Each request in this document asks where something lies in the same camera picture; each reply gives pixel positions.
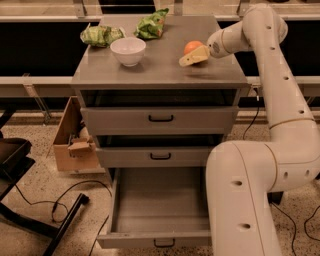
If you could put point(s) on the orange fruit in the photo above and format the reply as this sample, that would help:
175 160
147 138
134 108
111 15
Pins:
192 45

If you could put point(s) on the grey drawer cabinet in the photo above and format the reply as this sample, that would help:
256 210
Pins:
159 68

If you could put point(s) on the green chip bag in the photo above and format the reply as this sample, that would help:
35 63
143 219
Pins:
100 36
152 26

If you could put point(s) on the grey bottom drawer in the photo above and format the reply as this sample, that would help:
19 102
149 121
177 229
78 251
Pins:
159 208

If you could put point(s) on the green chip bag left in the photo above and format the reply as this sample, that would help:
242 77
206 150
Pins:
100 36

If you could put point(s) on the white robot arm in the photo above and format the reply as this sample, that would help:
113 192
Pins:
240 174

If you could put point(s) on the white ceramic bowl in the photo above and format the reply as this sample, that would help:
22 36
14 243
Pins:
128 51

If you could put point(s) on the brown cardboard box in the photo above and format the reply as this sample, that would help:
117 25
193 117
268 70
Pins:
74 148

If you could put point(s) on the grey drawer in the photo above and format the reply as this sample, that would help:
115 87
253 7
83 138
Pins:
125 151
158 111
159 208

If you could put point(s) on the grey middle drawer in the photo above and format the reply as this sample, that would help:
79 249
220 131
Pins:
125 151

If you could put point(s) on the black office chair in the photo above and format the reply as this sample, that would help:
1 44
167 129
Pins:
43 194

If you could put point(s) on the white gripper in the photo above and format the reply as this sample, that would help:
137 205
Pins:
214 43

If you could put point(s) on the grey top drawer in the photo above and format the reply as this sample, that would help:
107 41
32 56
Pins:
158 111

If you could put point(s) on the green chip bag right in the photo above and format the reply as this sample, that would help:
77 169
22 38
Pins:
152 26

